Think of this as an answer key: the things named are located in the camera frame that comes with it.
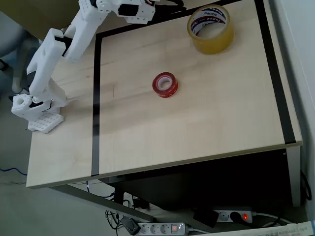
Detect brown cardboard box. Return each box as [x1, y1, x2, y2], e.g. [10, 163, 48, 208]
[0, 0, 83, 41]

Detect tangled black cables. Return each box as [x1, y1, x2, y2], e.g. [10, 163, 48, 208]
[104, 209, 125, 231]

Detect black plug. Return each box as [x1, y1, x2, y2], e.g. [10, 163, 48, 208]
[229, 211, 243, 223]

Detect black power adapter rounded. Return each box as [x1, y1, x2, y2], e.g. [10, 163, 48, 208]
[120, 216, 141, 236]

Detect long black tape strip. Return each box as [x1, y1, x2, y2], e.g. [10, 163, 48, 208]
[91, 33, 103, 177]

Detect large yellow tape roll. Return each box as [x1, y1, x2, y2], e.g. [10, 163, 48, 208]
[187, 4, 235, 55]

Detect black cable loop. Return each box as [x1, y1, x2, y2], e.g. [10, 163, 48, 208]
[300, 171, 312, 200]

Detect white power cable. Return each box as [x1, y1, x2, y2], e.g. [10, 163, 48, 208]
[252, 212, 289, 228]

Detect white power strip red light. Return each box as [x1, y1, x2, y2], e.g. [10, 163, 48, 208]
[212, 207, 254, 224]

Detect grey table frame beam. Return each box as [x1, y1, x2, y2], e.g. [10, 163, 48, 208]
[48, 183, 155, 222]

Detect wide black tape strip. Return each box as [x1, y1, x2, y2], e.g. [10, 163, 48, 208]
[254, 0, 297, 146]

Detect blue cable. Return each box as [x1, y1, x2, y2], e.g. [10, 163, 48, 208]
[0, 167, 28, 176]
[85, 180, 116, 199]

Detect white table side panel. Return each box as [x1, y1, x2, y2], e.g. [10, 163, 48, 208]
[286, 145, 302, 207]

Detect black power adapter box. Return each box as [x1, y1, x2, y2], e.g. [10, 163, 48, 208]
[192, 208, 220, 229]

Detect small red tape roll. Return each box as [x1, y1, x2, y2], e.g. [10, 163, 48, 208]
[152, 72, 179, 98]

